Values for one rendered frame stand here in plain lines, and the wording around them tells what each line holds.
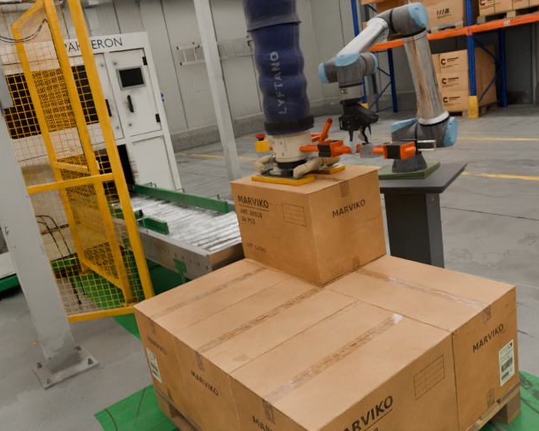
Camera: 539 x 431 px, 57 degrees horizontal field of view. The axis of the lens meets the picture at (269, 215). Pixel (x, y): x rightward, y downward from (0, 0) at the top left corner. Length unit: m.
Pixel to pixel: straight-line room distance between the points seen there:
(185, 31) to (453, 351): 11.33
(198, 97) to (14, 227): 9.85
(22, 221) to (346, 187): 1.70
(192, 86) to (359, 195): 10.42
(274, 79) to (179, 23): 10.34
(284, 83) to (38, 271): 1.66
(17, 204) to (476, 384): 2.28
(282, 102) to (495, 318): 1.18
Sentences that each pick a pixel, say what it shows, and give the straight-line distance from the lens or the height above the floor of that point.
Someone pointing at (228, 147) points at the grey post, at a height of 0.67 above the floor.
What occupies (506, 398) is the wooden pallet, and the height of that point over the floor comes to 0.12.
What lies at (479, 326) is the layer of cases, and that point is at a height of 0.49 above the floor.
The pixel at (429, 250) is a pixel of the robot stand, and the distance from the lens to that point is 2.85.
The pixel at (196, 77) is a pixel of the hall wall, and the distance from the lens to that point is 12.44.
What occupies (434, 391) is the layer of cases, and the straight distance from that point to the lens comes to 1.72.
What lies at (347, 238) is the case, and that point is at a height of 0.70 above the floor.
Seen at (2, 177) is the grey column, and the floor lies 1.14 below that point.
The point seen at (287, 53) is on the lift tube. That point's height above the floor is 1.48.
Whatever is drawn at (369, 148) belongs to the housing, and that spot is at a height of 1.09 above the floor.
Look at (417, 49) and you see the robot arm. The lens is 2.56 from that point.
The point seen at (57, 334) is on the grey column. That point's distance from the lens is 3.07.
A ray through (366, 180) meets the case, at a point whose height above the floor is 0.91.
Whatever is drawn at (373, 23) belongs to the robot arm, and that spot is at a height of 1.55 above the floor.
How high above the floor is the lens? 1.42
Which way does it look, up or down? 16 degrees down
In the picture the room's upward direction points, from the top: 10 degrees counter-clockwise
